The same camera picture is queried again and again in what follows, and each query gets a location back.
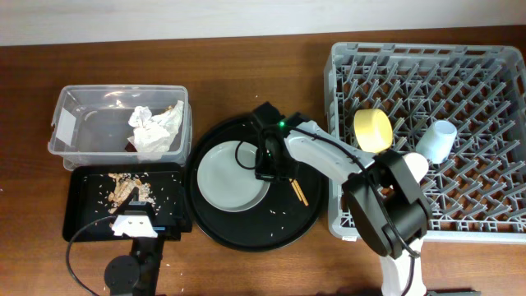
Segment black rectangular tray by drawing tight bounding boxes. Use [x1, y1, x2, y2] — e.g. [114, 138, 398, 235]
[62, 163, 192, 241]

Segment yellow bowl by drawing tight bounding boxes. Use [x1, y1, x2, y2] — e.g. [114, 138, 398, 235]
[353, 109, 393, 153]

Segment grey dishwasher rack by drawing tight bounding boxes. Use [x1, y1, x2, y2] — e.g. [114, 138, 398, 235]
[324, 42, 525, 244]

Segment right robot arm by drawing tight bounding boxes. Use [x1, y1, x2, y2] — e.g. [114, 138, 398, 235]
[251, 102, 431, 295]

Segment food scraps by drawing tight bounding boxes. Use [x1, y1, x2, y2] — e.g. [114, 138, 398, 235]
[106, 173, 156, 214]

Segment brown coffee sachet wrapper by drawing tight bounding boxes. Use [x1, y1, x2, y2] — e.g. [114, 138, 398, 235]
[125, 142, 136, 152]

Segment white napkin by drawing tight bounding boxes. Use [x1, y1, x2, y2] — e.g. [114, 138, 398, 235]
[127, 101, 185, 153]

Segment blue cup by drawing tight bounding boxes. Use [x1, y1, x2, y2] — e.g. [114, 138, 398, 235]
[415, 120, 457, 164]

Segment grey plate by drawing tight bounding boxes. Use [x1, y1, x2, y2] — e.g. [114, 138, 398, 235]
[197, 141, 270, 212]

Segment wooden chopstick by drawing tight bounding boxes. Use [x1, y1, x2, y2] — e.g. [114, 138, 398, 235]
[298, 183, 309, 206]
[289, 178, 303, 201]

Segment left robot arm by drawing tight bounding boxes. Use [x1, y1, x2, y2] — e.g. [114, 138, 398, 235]
[104, 188, 192, 296]

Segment pink cup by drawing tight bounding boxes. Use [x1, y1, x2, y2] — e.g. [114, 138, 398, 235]
[403, 152, 429, 183]

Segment small white tissue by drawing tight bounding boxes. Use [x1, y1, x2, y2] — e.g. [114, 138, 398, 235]
[128, 106, 152, 128]

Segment clear plastic bin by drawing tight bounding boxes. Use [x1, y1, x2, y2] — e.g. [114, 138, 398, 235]
[48, 85, 192, 171]

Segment round black tray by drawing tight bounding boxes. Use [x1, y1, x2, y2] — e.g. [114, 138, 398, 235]
[183, 115, 328, 252]

